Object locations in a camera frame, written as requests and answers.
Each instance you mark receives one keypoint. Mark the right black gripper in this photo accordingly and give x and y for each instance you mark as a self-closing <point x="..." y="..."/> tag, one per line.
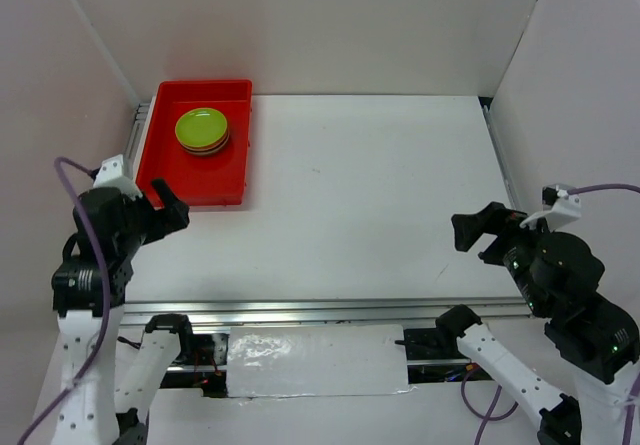
<point x="492" y="217"/>

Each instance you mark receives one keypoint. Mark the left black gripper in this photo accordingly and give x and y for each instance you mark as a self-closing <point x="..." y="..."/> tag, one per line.
<point x="174" y="216"/>

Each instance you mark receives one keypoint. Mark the cream floral plate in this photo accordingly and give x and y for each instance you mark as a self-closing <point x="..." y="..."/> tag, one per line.
<point x="205" y="151"/>

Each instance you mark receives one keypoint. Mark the orange plate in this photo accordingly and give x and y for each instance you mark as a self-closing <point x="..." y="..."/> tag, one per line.
<point x="214" y="148"/>
<point x="221" y="140"/>

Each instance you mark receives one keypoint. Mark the green plate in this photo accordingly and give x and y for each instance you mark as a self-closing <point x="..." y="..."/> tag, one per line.
<point x="201" y="128"/>

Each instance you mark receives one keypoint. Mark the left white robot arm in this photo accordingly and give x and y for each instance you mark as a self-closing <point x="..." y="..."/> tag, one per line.
<point x="89" y="291"/>

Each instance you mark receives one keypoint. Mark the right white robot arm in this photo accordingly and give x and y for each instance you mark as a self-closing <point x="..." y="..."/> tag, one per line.
<point x="579" y="383"/>

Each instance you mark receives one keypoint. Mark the red plastic bin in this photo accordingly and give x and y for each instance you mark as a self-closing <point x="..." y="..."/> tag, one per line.
<point x="200" y="182"/>

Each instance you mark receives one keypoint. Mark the white foil cover sheet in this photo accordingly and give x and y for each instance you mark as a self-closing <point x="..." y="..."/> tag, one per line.
<point x="308" y="361"/>

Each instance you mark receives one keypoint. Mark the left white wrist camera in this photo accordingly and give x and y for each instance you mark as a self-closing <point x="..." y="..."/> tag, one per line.
<point x="114" y="172"/>

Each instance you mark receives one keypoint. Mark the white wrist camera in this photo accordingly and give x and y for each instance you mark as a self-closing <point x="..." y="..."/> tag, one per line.
<point x="561" y="207"/>
<point x="114" y="172"/>

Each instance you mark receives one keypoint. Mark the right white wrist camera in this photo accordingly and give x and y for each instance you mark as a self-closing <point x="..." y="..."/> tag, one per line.
<point x="561" y="207"/>

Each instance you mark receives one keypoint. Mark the aluminium rail frame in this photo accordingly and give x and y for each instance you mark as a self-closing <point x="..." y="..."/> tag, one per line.
<point x="345" y="221"/>

